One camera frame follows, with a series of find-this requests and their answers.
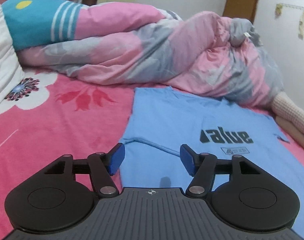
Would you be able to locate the light blue t-shirt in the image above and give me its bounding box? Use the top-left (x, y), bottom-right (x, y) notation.
top-left (120, 87), bottom-right (304, 238)

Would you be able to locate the wall hook rack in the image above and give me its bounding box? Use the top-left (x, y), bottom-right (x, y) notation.
top-left (274, 3), bottom-right (304, 40)

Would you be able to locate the beige folded cloth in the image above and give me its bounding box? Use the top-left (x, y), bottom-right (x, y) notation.
top-left (275, 116), bottom-right (304, 149)

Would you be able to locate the cream pink knitted folded cloth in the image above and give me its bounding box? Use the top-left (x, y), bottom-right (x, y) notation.
top-left (271, 92), bottom-right (304, 134)

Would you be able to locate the teal striped pillow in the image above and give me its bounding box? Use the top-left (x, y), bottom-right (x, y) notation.
top-left (1, 0), bottom-right (82, 51)

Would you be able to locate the white quilted pillow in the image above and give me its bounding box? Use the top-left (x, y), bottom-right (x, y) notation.
top-left (0, 6), bottom-right (25, 103)

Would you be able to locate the brown wooden door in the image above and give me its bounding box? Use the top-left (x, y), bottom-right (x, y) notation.
top-left (223, 0), bottom-right (259, 23)

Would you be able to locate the pink grey floral duvet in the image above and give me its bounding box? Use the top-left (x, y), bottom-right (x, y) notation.
top-left (15, 2), bottom-right (283, 107)

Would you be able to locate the pink floral fleece blanket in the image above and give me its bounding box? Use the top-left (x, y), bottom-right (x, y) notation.
top-left (0, 69), bottom-right (304, 239)

